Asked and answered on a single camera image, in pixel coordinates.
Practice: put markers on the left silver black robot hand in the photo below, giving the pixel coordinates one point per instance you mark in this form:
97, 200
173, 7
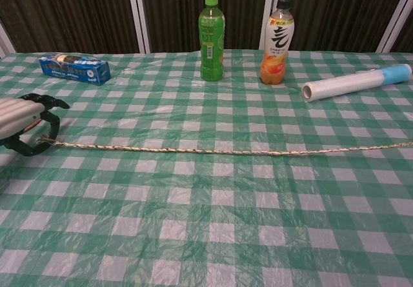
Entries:
19, 116

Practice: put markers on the round woven rattan coaster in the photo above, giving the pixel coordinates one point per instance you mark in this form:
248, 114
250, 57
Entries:
34, 125

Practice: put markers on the blue cookie box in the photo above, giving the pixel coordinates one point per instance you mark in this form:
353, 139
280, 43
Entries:
74, 71

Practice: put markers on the green tea bottle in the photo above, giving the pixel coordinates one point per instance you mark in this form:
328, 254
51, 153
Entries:
211, 42

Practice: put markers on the green white checked tablecloth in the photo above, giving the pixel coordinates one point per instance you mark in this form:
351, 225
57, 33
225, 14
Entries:
206, 219

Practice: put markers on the orange drink bottle black cap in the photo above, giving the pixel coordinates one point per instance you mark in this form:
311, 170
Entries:
276, 61

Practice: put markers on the white plastic wrap roll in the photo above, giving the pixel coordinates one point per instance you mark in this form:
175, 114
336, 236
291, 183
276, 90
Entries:
348, 85

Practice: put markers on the white partition post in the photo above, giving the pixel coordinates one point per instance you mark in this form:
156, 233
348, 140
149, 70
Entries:
142, 19
268, 3
392, 33
7, 40

